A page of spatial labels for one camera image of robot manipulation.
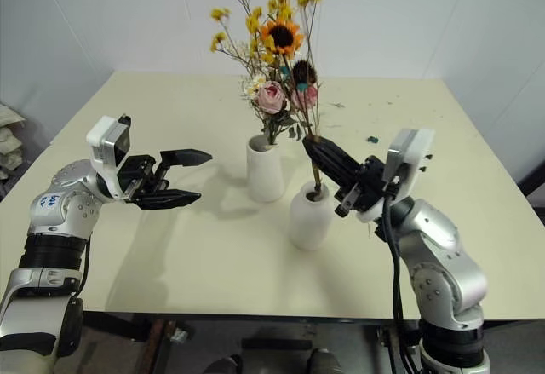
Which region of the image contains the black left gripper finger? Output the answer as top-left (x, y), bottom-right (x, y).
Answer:
top-left (152, 148), bottom-right (214, 181)
top-left (127, 188), bottom-right (203, 211)

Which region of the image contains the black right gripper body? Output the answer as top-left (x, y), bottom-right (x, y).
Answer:
top-left (333, 156), bottom-right (399, 218)

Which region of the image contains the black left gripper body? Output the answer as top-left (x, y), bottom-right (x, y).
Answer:
top-left (118, 153), bottom-right (169, 200)

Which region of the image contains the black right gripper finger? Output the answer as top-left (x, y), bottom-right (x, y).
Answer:
top-left (312, 135), bottom-right (364, 175)
top-left (301, 139), bottom-right (359, 188)

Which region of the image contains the yellow sunflower bouquet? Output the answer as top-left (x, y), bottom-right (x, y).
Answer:
top-left (209, 0), bottom-right (325, 199)

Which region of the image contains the bottle-shaped white vase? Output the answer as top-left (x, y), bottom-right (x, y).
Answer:
top-left (289, 181), bottom-right (335, 251)

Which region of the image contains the tapered white vase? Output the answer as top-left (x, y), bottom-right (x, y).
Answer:
top-left (245, 134), bottom-right (285, 204)

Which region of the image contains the pink rose bouquet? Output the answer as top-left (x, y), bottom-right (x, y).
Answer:
top-left (240, 66), bottom-right (321, 147)

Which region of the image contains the grey cardboard tray stack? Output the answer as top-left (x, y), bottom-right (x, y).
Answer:
top-left (0, 102), bottom-right (27, 199)

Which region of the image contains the dark rounded shape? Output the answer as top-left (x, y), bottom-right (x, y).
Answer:
top-left (306, 348), bottom-right (342, 374)
top-left (203, 354), bottom-right (244, 374)

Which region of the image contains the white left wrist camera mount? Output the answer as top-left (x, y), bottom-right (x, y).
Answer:
top-left (86, 114), bottom-right (133, 201)

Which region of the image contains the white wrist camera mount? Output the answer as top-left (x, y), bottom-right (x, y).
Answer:
top-left (86, 114), bottom-right (133, 201)
top-left (356, 128), bottom-right (436, 224)

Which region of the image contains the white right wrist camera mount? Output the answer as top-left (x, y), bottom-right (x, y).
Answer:
top-left (356, 128), bottom-right (436, 224)

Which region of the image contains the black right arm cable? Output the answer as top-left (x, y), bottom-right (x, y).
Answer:
top-left (380, 181), bottom-right (425, 374)

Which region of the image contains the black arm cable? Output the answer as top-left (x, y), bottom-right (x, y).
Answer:
top-left (380, 181), bottom-right (425, 374)
top-left (77, 229), bottom-right (93, 297)

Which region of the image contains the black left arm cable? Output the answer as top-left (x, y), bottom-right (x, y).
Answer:
top-left (77, 229), bottom-right (93, 297)

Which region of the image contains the black frame object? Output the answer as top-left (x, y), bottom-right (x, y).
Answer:
top-left (516, 155), bottom-right (545, 227)

